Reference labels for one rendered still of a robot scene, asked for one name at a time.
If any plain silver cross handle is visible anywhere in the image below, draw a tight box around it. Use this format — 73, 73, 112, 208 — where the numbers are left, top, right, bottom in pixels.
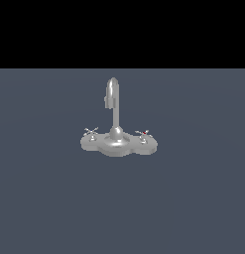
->
82, 126, 100, 142

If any red-marked silver cross handle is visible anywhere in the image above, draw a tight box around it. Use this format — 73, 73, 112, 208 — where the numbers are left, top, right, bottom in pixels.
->
134, 129, 154, 145

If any silver faucet with base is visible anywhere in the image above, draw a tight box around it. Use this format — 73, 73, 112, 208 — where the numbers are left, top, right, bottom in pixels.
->
79, 76, 159, 158

